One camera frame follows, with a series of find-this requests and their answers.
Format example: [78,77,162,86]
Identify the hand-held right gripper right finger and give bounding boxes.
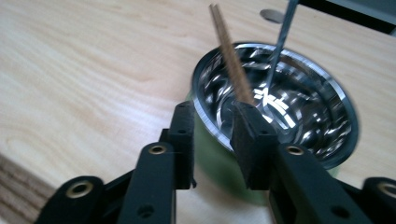
[229,100,373,224]

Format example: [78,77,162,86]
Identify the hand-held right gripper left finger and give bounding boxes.
[117,100,196,224]

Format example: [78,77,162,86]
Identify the steel bowl with green outside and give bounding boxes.
[186,41,360,207]

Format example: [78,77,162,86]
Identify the single brown wooden chopstick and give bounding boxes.
[208,3,255,105]

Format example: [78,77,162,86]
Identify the grey round table grommet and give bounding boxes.
[259,7,286,24]

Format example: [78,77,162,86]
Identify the metal utensil handle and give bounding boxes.
[258,0,301,133]

